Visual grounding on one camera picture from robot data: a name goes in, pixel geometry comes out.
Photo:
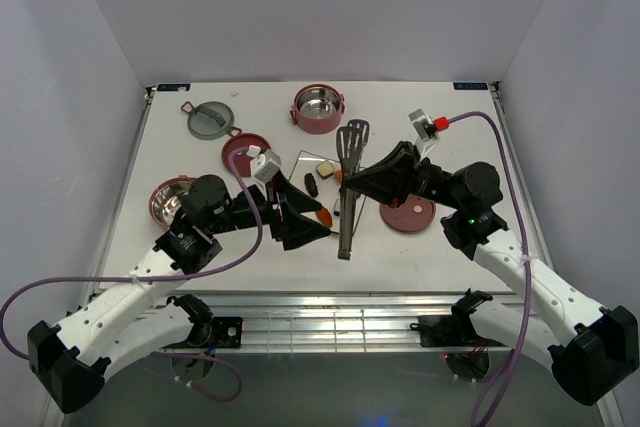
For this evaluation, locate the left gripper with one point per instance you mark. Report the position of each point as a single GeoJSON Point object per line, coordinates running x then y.
{"type": "Point", "coordinates": [300, 229]}

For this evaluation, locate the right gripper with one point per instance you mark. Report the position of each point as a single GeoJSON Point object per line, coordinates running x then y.
{"type": "Point", "coordinates": [392, 178]}

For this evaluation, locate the white square plate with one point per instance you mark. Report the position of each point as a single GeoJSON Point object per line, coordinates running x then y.
{"type": "Point", "coordinates": [329, 189]}

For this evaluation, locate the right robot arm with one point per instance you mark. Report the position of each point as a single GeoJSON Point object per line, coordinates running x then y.
{"type": "Point", "coordinates": [591, 348]}

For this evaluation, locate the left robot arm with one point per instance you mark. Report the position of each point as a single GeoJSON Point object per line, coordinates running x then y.
{"type": "Point", "coordinates": [73, 376]}

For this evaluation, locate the grey lunch box lid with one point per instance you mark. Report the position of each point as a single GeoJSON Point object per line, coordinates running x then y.
{"type": "Point", "coordinates": [210, 120]}

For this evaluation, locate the orange fried nugget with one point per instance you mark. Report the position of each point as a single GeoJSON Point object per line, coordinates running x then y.
{"type": "Point", "coordinates": [325, 217]}

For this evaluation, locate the black sea cucumber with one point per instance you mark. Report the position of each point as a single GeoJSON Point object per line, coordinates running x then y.
{"type": "Point", "coordinates": [311, 185]}

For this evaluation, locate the sushi roll white top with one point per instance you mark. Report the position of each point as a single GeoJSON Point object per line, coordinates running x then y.
{"type": "Point", "coordinates": [337, 208]}

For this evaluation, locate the dark red lid right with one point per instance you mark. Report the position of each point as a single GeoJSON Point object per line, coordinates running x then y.
{"type": "Point", "coordinates": [414, 216]}

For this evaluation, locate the dark red lid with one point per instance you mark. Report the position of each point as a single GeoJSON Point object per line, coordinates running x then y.
{"type": "Point", "coordinates": [414, 216]}
{"type": "Point", "coordinates": [242, 161]}

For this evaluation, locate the sushi roll yellow top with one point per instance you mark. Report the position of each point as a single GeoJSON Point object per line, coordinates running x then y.
{"type": "Point", "coordinates": [325, 169]}

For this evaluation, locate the dark red inner lid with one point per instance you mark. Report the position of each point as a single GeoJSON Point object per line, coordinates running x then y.
{"type": "Point", "coordinates": [242, 161]}

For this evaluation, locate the pink bowl rear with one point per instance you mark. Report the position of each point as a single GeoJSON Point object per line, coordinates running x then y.
{"type": "Point", "coordinates": [317, 109]}

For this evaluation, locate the pink bowl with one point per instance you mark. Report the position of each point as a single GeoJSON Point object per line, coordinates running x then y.
{"type": "Point", "coordinates": [165, 200]}
{"type": "Point", "coordinates": [317, 109]}

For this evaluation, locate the pink bowl front left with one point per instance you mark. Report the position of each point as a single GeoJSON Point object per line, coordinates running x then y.
{"type": "Point", "coordinates": [165, 200]}

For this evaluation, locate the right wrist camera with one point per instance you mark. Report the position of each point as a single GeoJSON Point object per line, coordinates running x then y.
{"type": "Point", "coordinates": [428, 131]}

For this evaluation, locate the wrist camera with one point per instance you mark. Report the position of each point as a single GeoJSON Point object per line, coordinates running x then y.
{"type": "Point", "coordinates": [264, 164]}
{"type": "Point", "coordinates": [428, 131]}

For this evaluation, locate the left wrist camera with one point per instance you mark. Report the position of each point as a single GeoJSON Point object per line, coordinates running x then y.
{"type": "Point", "coordinates": [264, 164]}

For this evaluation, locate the aluminium frame rail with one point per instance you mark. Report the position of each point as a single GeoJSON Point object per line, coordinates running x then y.
{"type": "Point", "coordinates": [273, 324]}

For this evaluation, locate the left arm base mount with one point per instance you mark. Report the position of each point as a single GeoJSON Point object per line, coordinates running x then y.
{"type": "Point", "coordinates": [208, 332]}

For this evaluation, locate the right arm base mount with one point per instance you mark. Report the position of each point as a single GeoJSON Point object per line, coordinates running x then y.
{"type": "Point", "coordinates": [454, 329]}

